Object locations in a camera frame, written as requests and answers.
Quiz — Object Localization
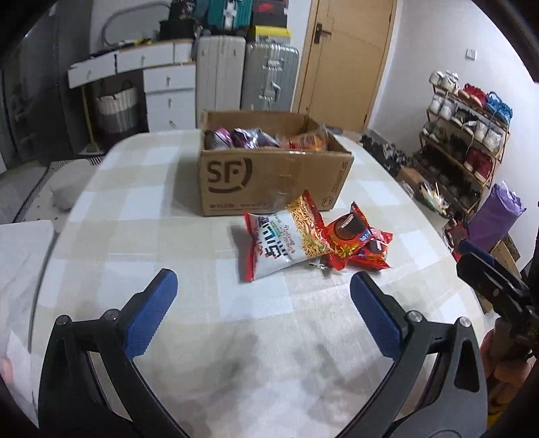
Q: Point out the silver suitcase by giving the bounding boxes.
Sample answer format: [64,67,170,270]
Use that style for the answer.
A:
[240,42,300,112]

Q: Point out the white side table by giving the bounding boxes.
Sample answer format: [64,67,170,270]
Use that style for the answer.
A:
[1,220,56,424]

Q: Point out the white orange stick snack bag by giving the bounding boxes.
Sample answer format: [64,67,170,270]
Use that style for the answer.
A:
[242,190,332,283]

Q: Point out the stacked shoe boxes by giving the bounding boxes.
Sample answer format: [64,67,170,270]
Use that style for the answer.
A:
[248,0,291,45]

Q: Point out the purple grape candy bag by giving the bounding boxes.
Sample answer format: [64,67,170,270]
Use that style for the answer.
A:
[204,128,280,151]

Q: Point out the wooden shoe rack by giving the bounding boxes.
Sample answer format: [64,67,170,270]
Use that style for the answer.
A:
[413,70,513,217]

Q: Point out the white drawer desk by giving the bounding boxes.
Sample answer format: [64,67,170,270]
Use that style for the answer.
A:
[68,39,196,132]

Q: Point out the beige suitcase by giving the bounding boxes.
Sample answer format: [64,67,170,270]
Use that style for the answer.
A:
[195,36,246,128]

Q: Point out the woven laundry basket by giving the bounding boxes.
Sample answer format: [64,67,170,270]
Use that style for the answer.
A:
[95,80,140,136]

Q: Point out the grey round stool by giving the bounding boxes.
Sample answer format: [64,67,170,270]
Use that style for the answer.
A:
[49,160,97,211]

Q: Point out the clear bread pack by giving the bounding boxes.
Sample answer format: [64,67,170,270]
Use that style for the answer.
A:
[277,125,329,152]

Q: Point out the wooden door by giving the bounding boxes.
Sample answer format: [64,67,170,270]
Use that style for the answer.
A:
[293,0,398,132]

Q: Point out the person right hand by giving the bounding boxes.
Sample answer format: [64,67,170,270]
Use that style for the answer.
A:
[480,330,531,405]

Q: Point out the black bag on desk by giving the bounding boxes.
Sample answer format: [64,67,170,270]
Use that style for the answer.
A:
[159,0,196,41]

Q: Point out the red oreo pie pack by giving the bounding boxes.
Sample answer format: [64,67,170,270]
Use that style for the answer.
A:
[325,202,373,271]

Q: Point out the SF cardboard box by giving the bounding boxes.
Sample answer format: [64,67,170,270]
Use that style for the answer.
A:
[198,111,354,216]

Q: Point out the teal suitcase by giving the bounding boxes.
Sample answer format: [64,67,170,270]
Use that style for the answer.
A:
[193,0,253,31]

